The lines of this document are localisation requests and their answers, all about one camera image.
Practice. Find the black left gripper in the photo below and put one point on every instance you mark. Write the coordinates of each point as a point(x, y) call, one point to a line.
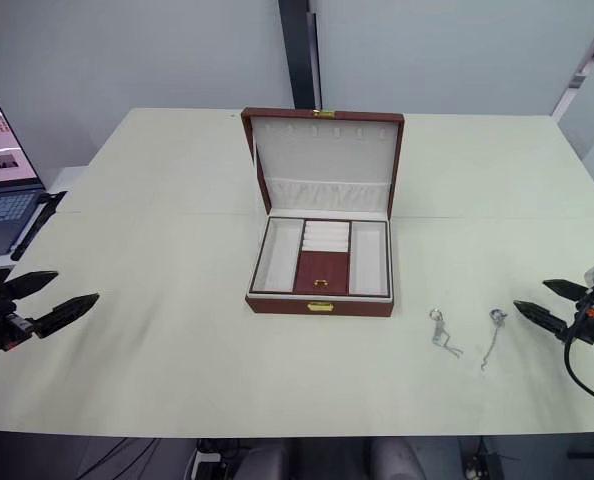
point(4, 322)

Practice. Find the white-lined jewelry box tray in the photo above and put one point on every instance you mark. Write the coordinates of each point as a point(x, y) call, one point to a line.
point(322, 272)

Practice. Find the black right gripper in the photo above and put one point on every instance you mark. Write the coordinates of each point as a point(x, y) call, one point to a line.
point(588, 320)

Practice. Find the black vertical pillar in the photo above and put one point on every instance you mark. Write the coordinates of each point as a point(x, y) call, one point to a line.
point(299, 55)

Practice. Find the red-brown leather jewelry box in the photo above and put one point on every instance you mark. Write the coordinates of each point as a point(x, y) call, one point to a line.
point(322, 165)

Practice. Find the white partition frame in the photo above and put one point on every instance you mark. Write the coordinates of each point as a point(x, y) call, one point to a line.
point(584, 60)

